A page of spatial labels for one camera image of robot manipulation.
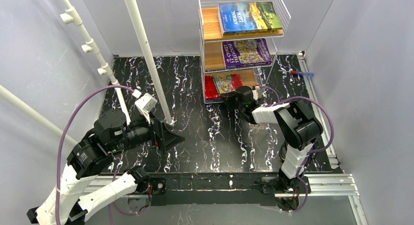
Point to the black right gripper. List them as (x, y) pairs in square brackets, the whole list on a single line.
[(229, 98)]

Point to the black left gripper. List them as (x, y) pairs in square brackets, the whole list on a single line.
[(157, 135)]

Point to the red treehouse book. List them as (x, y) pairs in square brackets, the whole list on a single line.
[(220, 84)]

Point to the purple 52-storey treehouse book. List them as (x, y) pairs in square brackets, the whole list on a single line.
[(246, 53)]

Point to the white wire wooden shelf rack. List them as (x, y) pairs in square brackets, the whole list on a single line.
[(238, 38)]

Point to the orange 130-storey treehouse book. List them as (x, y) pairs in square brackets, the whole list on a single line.
[(253, 34)]

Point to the blue animal farm book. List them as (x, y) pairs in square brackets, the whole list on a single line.
[(248, 16)]

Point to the blue 91-storey treehouse book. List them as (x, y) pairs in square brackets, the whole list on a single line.
[(213, 101)]

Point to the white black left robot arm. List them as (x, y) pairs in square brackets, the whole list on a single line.
[(110, 135)]

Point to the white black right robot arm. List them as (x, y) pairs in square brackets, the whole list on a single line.
[(298, 124)]

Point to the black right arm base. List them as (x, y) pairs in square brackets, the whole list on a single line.
[(287, 191)]

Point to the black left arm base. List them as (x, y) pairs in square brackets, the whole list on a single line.
[(139, 183)]

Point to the blue red screwdriver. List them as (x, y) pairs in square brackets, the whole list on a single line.
[(299, 73)]

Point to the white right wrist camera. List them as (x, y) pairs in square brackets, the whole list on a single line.
[(256, 91)]

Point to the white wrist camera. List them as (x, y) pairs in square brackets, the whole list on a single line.
[(144, 104), (256, 91)]

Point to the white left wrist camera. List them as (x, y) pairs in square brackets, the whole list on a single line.
[(144, 104)]

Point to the white pvc pipe frame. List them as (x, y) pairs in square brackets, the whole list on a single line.
[(69, 16)]

